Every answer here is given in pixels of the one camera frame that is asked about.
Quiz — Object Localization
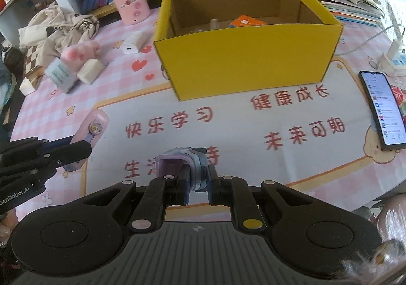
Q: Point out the clear plastic bags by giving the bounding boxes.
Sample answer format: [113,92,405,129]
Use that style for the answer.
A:
[0,76,18,114]

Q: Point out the pink plush paw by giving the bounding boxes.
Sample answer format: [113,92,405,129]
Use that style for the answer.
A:
[60,41,103,63]

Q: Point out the cream cloth garment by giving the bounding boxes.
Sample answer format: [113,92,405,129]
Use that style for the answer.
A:
[18,5,101,60]

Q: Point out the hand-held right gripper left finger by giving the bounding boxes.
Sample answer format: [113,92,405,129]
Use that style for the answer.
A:
[74,166,191,232]

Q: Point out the pink case with star charm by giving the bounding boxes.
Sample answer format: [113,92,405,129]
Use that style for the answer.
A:
[63,109,110,172]

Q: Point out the orange white toothpaste box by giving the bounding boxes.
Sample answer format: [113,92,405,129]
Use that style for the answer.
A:
[230,15,267,28]

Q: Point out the small beige box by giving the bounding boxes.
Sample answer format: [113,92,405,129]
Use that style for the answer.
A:
[20,78,37,96]

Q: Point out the red round ornament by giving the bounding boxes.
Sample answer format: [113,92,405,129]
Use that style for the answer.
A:
[393,86,406,105]

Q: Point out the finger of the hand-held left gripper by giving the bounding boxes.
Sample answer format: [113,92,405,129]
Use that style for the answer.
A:
[0,137,74,162]
[32,140,93,174]

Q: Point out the white charger cable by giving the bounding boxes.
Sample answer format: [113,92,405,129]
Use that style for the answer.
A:
[334,23,406,57]

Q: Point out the white power adapter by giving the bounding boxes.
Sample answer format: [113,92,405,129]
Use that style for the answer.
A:
[120,31,150,55]

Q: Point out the dark grey cloth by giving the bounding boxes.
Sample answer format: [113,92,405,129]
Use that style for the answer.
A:
[0,46,25,75]

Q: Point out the pink printed desk mat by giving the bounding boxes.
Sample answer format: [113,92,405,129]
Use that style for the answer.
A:
[9,3,406,225]

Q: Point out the yellow cardboard box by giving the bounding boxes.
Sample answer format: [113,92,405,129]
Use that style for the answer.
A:
[153,0,344,102]

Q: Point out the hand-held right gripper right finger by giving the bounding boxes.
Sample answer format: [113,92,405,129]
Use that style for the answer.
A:
[208,166,321,232]

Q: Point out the small teal labelled packet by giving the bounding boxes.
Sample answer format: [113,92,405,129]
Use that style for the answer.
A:
[44,58,78,94]

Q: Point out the black smartphone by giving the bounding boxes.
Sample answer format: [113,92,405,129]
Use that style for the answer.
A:
[358,71,406,152]

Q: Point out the person's left hand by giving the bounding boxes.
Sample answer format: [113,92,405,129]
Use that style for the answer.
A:
[0,209,18,247]

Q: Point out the furry sleeve cuff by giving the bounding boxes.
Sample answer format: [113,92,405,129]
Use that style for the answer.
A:
[341,239,406,285]

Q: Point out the wooden chessboard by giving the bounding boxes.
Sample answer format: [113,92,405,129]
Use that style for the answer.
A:
[25,45,46,78]

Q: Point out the cream white block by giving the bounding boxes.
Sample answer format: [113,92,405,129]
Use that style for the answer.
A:
[78,57,104,85]

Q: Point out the white plugged charger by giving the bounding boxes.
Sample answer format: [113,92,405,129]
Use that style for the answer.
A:
[388,38,403,57]

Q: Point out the white power strip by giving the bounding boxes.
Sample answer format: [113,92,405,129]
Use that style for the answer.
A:
[379,50,406,76]

